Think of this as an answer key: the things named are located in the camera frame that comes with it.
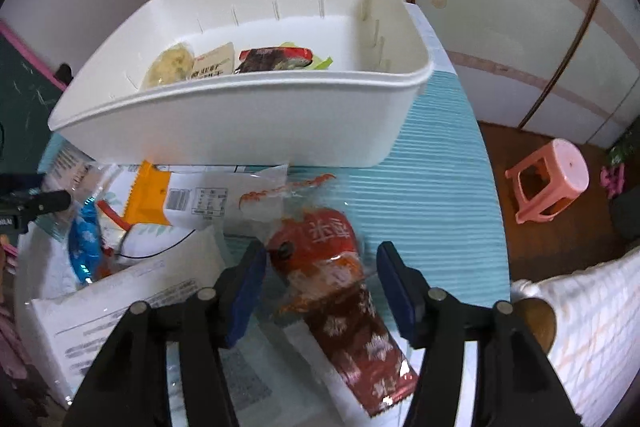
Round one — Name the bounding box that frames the teal ribbed table mat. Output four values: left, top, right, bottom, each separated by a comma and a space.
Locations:
37, 2, 512, 427

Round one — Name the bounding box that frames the white and teal snack packet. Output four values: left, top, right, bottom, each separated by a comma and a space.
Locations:
42, 142, 97, 204

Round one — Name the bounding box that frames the green plant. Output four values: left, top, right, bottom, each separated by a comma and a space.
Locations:
606, 119, 640, 168

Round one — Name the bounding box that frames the yellow snack packet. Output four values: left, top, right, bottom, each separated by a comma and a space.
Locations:
141, 43, 195, 90

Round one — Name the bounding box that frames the red flower-print snack packet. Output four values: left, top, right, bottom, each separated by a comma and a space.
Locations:
265, 206, 419, 418

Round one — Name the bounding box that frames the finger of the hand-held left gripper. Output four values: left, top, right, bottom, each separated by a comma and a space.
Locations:
0, 189, 72, 218

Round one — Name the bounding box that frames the beige snack packet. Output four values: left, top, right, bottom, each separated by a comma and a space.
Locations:
187, 42, 236, 80

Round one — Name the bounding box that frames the pale wardrobe with pink stripes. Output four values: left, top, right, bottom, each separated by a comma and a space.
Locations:
410, 0, 640, 148

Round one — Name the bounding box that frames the dark red snack packet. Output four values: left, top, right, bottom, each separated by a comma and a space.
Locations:
234, 47, 316, 74

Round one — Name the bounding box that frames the pink plastic stool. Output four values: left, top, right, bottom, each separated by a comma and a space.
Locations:
505, 139, 590, 224

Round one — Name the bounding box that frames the blue snack packet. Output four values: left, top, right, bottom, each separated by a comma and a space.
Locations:
67, 201, 104, 284

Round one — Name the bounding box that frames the white plastic bin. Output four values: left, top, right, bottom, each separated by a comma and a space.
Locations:
47, 0, 435, 168

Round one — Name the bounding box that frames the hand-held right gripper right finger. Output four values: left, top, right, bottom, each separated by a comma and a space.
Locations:
376, 241, 583, 427

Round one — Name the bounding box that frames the orange and white snack packet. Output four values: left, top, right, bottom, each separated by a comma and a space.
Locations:
122, 161, 242, 229

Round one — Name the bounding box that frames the green snack packet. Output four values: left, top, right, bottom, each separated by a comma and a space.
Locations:
279, 41, 335, 70

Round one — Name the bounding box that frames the thin black cable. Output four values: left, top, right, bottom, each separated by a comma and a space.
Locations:
116, 227, 199, 259

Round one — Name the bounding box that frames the round wooden chair knob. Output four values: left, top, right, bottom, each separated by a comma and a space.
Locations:
515, 298, 557, 356

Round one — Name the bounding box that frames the pink toy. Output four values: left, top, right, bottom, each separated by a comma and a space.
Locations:
600, 164, 627, 198

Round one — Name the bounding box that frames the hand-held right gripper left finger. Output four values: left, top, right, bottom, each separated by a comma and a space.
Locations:
62, 239, 267, 427

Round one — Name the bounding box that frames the white checked cloth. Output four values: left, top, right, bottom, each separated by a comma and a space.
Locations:
510, 247, 640, 427

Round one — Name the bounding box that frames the clear packet with orange print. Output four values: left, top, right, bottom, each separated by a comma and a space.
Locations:
238, 164, 338, 237

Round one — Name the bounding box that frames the green chalkboard with pink frame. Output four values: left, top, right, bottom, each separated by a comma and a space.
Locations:
0, 21, 69, 180

